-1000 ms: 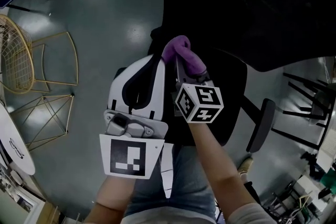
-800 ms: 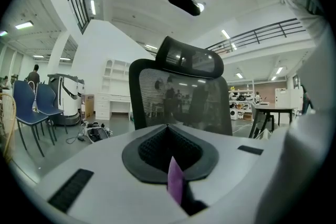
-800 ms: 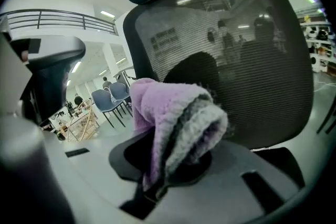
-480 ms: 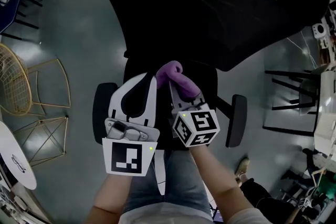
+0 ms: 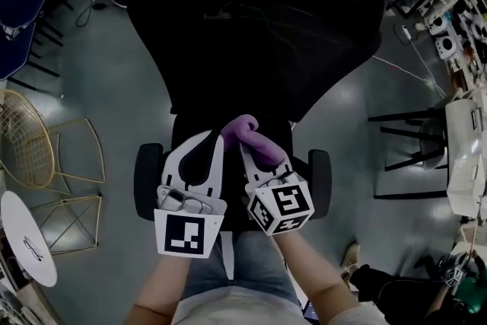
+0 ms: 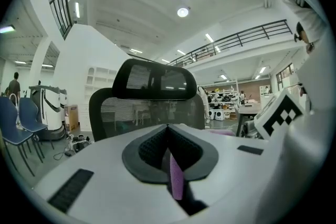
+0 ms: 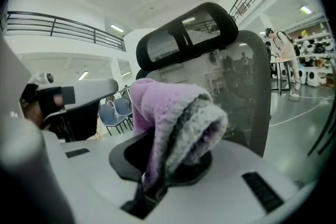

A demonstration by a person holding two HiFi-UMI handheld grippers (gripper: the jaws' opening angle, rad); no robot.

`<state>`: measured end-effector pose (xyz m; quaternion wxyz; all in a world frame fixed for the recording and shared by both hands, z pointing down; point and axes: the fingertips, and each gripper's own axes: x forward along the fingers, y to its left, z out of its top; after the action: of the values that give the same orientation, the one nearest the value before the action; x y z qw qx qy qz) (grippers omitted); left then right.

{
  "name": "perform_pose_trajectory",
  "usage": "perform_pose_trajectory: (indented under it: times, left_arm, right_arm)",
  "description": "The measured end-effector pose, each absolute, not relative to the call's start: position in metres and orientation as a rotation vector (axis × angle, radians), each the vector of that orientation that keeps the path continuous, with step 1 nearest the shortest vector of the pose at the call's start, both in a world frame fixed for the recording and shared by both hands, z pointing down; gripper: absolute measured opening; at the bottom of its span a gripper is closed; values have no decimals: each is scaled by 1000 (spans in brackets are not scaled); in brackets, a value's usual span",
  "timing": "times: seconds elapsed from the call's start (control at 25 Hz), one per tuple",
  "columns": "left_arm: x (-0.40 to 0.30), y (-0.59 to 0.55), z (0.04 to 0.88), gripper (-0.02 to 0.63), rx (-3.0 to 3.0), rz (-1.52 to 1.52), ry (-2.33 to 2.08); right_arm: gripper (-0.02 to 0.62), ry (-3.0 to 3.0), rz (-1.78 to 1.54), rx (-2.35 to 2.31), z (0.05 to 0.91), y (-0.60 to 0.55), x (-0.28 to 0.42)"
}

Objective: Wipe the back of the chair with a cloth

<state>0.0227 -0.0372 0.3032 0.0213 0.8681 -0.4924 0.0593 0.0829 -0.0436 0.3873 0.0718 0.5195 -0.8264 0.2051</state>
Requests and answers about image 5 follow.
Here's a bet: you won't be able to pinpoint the black smartphone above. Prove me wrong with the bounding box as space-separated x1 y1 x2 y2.
302 301 320 323

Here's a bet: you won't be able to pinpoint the gold wire chair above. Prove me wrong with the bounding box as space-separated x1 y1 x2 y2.
0 88 107 195

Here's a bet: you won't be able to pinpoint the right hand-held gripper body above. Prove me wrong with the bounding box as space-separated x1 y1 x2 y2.
244 170 316 237

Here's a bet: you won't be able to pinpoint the white perforated box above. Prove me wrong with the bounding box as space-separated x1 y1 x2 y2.
445 151 486 218

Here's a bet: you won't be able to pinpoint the white floor cable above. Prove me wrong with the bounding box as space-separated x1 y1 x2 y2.
371 55 446 98

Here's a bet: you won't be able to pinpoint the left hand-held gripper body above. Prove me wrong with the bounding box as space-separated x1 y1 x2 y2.
153 184 228 260

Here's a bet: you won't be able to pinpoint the white round table gold base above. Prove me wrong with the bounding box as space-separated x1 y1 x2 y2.
0 190 103 288

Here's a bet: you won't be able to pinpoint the person's right forearm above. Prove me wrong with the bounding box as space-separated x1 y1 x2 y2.
273 230 361 320

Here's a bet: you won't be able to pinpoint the black eyeglasses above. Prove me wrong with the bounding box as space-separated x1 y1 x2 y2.
23 235 45 262

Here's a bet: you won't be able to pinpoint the black office chair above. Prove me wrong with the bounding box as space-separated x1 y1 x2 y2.
125 0 387 232

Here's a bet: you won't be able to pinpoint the black floor cable with adapter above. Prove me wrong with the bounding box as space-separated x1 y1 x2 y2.
75 0 110 28

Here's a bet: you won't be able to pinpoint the person's blue jeans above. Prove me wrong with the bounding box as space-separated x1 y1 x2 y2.
182 230 301 305

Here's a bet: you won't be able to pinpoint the white round device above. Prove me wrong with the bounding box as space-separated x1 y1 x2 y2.
434 34 460 60
428 15 450 36

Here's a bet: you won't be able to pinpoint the grey stool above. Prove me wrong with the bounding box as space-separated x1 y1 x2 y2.
416 117 450 170

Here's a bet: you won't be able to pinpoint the person's grey shirt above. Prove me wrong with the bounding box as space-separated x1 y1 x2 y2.
125 285 393 325

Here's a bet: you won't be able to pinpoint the white power strip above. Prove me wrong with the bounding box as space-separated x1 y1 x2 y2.
402 25 448 98

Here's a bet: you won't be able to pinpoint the purple cloth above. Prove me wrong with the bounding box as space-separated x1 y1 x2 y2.
221 113 289 170

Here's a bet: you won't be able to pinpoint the person's left forearm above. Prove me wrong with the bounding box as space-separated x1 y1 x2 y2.
127 256 193 324

